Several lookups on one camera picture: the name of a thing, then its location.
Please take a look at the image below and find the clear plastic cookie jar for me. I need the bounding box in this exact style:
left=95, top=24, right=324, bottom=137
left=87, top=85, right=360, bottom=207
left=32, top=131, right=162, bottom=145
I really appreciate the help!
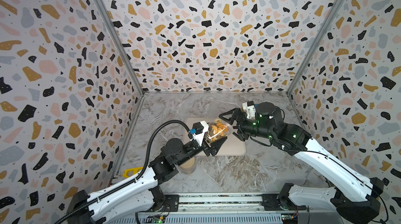
left=206, top=119, right=233, bottom=144

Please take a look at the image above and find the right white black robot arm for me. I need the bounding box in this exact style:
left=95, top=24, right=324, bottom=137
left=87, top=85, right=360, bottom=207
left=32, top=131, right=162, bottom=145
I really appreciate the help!
left=219, top=101, right=384, bottom=224

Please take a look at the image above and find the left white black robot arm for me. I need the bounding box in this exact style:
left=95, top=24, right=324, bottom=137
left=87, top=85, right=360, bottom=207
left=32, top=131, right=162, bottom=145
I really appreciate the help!
left=57, top=120, right=233, bottom=224

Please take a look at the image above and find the cookie jar with beige lid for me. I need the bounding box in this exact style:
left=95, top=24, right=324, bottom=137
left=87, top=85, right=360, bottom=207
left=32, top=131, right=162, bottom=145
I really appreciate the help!
left=177, top=157, right=196, bottom=175

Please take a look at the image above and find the beige rectangular tray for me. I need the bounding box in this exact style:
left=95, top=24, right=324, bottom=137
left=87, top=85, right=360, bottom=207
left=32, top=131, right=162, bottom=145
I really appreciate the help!
left=185, top=117, right=246, bottom=156

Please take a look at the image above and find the yellow plastic letter toy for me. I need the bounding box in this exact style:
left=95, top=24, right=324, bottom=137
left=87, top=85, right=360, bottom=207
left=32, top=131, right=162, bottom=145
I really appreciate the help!
left=122, top=167, right=143, bottom=178

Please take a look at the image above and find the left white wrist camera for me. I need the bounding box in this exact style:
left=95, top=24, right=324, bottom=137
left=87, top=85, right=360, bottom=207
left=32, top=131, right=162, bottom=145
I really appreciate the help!
left=188, top=121, right=209, bottom=145

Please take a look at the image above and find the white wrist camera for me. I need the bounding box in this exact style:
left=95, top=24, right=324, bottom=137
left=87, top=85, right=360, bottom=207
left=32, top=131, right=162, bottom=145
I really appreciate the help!
left=242, top=101, right=256, bottom=120
left=188, top=121, right=209, bottom=145

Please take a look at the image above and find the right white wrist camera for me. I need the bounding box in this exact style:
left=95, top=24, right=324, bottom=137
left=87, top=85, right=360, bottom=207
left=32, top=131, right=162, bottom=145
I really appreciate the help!
left=242, top=101, right=256, bottom=120

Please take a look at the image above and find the black corrugated cable conduit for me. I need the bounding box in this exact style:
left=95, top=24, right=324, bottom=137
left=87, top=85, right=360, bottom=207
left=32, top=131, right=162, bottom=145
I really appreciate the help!
left=53, top=120, right=192, bottom=224

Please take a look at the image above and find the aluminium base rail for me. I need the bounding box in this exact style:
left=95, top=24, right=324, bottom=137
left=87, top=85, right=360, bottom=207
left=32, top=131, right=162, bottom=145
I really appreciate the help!
left=90, top=192, right=344, bottom=224

